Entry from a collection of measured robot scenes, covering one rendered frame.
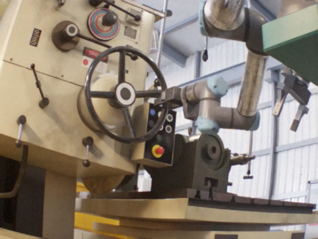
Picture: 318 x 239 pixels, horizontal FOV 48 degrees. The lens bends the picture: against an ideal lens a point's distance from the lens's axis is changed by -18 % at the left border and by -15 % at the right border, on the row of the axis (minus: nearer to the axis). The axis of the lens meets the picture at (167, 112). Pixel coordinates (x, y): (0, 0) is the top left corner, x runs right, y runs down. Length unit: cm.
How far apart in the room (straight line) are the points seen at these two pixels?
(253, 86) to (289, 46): 63
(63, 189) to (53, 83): 84
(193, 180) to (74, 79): 68
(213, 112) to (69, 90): 62
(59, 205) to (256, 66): 148
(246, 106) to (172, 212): 68
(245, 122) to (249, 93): 13
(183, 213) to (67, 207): 82
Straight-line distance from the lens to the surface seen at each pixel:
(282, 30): 70
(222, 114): 141
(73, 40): 176
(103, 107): 163
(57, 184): 233
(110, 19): 180
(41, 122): 163
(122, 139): 151
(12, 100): 160
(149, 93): 164
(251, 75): 129
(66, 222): 235
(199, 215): 182
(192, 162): 188
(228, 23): 111
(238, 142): 1157
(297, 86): 133
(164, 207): 189
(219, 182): 197
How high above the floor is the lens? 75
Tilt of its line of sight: 18 degrees up
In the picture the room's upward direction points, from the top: 6 degrees clockwise
